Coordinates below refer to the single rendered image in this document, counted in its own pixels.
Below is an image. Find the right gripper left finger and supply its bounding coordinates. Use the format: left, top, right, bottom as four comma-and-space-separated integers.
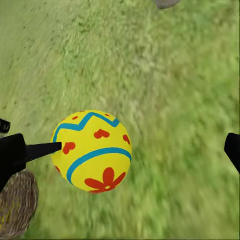
0, 133, 26, 193

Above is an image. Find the wicker basket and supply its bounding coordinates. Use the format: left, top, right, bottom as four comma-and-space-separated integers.
0, 169, 38, 240

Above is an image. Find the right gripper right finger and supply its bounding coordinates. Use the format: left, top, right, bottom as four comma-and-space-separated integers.
224, 132, 240, 173

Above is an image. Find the easter egg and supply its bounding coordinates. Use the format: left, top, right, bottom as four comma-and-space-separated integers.
51, 110, 132, 193

